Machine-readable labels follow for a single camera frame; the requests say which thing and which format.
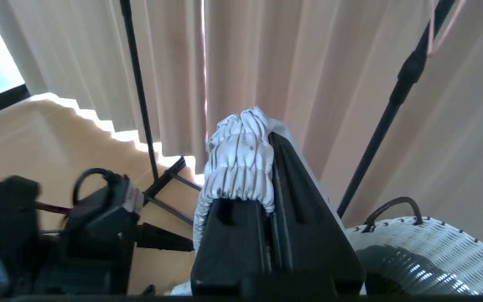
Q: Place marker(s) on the black clothes rack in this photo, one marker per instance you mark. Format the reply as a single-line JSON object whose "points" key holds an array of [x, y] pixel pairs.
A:
{"points": [[409, 71]]}

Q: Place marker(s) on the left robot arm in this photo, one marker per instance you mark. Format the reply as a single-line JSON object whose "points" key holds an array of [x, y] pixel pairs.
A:
{"points": [[2, 226]]}

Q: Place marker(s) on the pale grey shorts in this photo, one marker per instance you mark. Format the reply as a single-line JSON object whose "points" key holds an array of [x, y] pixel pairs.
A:
{"points": [[241, 159]]}

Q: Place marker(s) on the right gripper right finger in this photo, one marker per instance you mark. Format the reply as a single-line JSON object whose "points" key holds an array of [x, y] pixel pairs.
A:
{"points": [[308, 235]]}

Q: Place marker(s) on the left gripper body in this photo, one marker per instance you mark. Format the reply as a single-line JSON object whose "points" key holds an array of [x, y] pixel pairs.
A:
{"points": [[82, 272]]}

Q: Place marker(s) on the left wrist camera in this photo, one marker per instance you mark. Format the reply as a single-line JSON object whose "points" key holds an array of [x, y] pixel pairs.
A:
{"points": [[99, 214]]}

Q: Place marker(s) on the white laundry basket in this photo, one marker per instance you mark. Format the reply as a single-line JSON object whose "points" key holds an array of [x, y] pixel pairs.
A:
{"points": [[434, 235]]}

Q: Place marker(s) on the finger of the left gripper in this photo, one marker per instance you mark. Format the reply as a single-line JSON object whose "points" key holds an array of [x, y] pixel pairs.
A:
{"points": [[162, 238]]}

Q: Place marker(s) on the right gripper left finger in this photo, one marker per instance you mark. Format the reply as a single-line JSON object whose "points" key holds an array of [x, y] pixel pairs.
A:
{"points": [[229, 251]]}

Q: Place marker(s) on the pink clothes hanger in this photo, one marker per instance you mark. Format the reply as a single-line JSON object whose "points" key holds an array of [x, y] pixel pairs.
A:
{"points": [[430, 47]]}

